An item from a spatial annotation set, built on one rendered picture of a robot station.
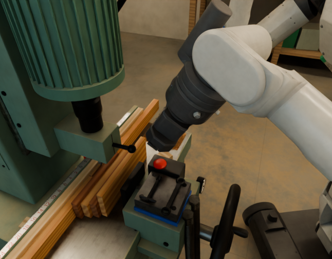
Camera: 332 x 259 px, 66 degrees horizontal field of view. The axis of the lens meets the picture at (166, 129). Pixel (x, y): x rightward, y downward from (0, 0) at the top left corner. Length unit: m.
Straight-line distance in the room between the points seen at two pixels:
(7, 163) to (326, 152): 0.67
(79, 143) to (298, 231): 1.28
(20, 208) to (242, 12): 0.86
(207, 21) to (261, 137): 1.98
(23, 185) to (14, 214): 0.11
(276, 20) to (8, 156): 0.80
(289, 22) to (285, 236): 1.06
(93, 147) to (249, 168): 1.56
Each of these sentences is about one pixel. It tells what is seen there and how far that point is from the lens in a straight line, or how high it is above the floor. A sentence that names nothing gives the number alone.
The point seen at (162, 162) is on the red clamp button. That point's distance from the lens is 0.58.
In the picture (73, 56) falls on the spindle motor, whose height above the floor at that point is 1.28.
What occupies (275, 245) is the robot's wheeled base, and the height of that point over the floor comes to 0.19.
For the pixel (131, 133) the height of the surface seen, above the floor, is 0.94.
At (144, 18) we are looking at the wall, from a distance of 4.25.
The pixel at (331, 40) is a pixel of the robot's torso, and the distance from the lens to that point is 0.74.
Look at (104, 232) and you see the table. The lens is 0.64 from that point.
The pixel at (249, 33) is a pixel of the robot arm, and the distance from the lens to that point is 0.38.
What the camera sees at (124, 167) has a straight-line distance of 0.64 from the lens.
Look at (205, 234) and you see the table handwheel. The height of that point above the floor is 0.82.
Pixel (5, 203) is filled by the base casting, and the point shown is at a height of 0.80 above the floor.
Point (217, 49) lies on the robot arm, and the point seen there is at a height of 1.32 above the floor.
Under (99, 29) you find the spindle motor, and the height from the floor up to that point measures 1.31.
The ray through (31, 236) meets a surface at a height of 0.95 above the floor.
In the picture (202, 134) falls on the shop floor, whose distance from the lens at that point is 2.23.
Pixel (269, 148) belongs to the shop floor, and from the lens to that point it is 2.24.
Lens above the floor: 1.45
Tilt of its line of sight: 40 degrees down
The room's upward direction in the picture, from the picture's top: straight up
